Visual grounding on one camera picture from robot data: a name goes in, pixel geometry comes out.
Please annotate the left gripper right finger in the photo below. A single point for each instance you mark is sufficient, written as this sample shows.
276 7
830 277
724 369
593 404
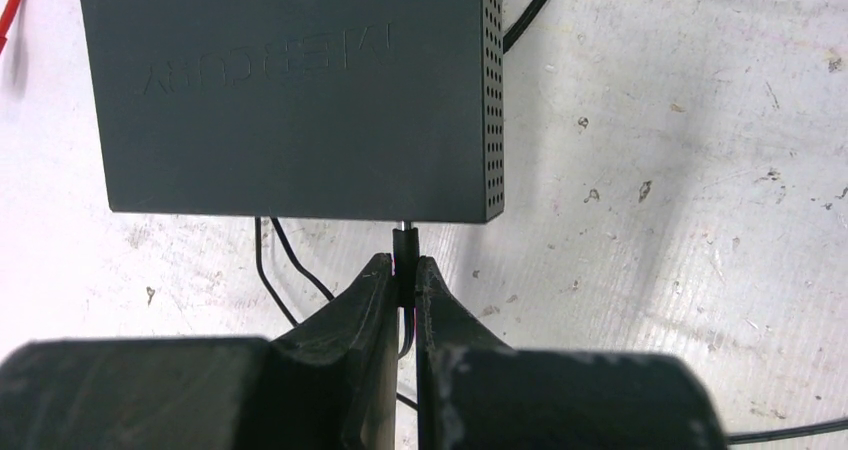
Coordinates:
476 392

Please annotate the dark grey network switch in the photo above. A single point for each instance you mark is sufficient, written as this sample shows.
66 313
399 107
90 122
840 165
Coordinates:
381 110

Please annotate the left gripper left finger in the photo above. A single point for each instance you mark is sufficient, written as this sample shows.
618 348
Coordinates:
329 383

